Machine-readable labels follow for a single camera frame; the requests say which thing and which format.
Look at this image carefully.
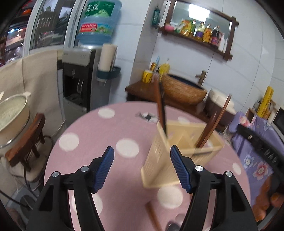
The shiny metal spoon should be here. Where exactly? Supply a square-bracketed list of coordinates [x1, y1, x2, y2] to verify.
[165, 221, 180, 231]

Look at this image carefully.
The brown wooden chopstick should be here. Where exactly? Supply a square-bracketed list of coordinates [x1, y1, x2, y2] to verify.
[195, 113, 218, 148]
[159, 82, 167, 136]
[145, 202, 162, 231]
[195, 94, 231, 148]
[154, 77, 167, 136]

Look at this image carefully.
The right hand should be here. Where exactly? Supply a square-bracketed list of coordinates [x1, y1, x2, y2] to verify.
[252, 175, 283, 222]

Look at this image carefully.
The purple floral cloth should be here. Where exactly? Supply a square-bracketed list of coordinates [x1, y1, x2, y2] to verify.
[229, 112, 283, 205]

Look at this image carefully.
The white microwave oven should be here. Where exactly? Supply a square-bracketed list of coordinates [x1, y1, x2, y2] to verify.
[272, 106, 284, 136]

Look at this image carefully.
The yellow roll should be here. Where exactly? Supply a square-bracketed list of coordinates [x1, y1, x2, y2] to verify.
[257, 86, 274, 118]

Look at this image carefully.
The dark wooden stool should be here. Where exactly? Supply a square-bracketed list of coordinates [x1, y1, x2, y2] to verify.
[5, 113, 45, 172]

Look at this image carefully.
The cream brown rice cooker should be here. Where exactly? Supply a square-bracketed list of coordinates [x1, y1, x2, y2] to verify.
[205, 88, 236, 127]

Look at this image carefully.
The cream plastic utensil holder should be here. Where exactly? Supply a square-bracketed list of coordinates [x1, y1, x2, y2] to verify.
[141, 120, 225, 189]

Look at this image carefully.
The cream electric cooking pot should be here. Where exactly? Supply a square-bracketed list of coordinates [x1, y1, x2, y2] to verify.
[1, 92, 31, 157]

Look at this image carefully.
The brass faucet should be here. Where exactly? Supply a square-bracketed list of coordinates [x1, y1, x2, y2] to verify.
[195, 70, 206, 86]

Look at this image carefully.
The pink polka dot tablecloth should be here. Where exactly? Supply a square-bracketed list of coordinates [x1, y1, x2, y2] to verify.
[44, 101, 251, 231]

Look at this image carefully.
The woven brown basin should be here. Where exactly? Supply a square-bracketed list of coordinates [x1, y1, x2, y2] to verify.
[161, 75, 207, 105]

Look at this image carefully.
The grey water dispenser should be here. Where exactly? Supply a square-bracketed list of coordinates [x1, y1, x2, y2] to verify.
[62, 46, 111, 126]

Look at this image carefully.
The dark soy sauce bottle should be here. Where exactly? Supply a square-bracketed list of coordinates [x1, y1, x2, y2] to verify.
[209, 26, 221, 47]

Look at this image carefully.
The yellow oil bottle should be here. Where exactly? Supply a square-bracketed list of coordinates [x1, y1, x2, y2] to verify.
[203, 24, 212, 43]

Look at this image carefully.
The yellow soap dispenser bottle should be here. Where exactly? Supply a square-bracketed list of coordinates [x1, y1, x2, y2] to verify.
[159, 59, 170, 79]

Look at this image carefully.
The beige cloth cover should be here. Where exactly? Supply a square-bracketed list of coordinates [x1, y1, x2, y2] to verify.
[1, 50, 64, 142]

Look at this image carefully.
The wooden counter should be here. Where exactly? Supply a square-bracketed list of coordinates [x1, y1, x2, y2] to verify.
[125, 81, 209, 123]

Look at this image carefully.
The yellow mug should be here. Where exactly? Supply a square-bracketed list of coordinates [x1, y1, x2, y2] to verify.
[142, 70, 153, 84]

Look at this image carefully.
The paper cup stack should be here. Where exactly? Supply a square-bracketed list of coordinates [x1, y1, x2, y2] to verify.
[98, 43, 118, 72]

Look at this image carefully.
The blue water jug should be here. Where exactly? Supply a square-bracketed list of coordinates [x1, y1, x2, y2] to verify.
[75, 0, 122, 46]

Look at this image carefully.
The wooden wall shelf frame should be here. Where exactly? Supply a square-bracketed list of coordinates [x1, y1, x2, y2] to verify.
[159, 1, 239, 61]

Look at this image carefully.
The window frame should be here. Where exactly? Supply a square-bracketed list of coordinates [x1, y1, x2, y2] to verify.
[23, 1, 86, 57]

